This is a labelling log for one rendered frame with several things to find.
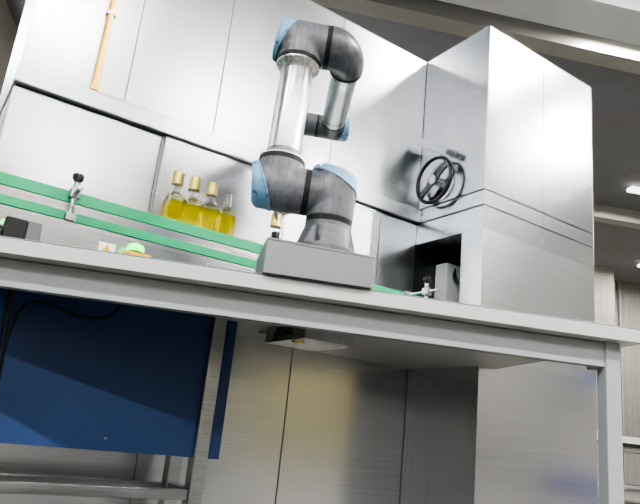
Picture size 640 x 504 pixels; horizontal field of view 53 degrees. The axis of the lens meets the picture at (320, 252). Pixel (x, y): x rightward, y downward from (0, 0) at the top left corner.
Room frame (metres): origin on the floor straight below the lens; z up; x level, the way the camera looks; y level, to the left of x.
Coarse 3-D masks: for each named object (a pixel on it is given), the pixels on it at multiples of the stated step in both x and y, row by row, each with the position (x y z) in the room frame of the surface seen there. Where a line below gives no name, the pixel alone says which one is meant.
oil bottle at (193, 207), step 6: (186, 198) 1.87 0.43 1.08; (192, 198) 1.87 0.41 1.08; (186, 204) 1.86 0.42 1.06; (192, 204) 1.86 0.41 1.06; (198, 204) 1.88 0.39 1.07; (186, 210) 1.86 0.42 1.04; (192, 210) 1.87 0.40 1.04; (198, 210) 1.88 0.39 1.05; (186, 216) 1.86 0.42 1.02; (192, 216) 1.87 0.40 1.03; (198, 216) 1.88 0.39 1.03; (186, 222) 1.86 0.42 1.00; (192, 222) 1.87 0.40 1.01; (198, 222) 1.88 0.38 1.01
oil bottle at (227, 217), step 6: (222, 210) 1.92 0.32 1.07; (228, 210) 1.93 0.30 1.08; (222, 216) 1.92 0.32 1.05; (228, 216) 1.93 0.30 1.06; (234, 216) 1.94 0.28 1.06; (222, 222) 1.92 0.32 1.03; (228, 222) 1.93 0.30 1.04; (234, 222) 1.94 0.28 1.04; (222, 228) 1.92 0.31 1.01; (228, 228) 1.93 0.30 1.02; (234, 228) 1.95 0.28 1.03; (228, 234) 1.93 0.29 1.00
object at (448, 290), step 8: (440, 264) 2.63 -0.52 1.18; (448, 264) 2.60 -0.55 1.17; (440, 272) 2.63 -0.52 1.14; (448, 272) 2.61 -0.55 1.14; (456, 272) 2.63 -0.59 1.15; (440, 280) 2.63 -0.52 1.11; (448, 280) 2.61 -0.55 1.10; (440, 288) 2.63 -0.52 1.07; (448, 288) 2.61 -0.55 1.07; (456, 288) 2.63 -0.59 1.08; (440, 296) 2.63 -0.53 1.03; (448, 296) 2.61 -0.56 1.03; (456, 296) 2.63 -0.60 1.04
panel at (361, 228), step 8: (288, 216) 2.22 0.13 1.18; (296, 216) 2.24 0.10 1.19; (304, 216) 2.26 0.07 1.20; (360, 216) 2.40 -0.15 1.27; (368, 216) 2.42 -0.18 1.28; (288, 224) 2.22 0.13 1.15; (296, 224) 2.24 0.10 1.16; (304, 224) 2.26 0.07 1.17; (352, 224) 2.38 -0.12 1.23; (360, 224) 2.40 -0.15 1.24; (368, 224) 2.42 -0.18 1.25; (288, 232) 2.23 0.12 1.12; (296, 232) 2.24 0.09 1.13; (352, 232) 2.38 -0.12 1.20; (360, 232) 2.40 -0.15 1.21; (368, 232) 2.42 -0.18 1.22; (288, 240) 2.23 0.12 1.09; (296, 240) 2.25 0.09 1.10; (360, 240) 2.40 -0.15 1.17; (368, 240) 2.42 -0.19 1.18; (360, 248) 2.40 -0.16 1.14; (368, 248) 2.43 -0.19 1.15
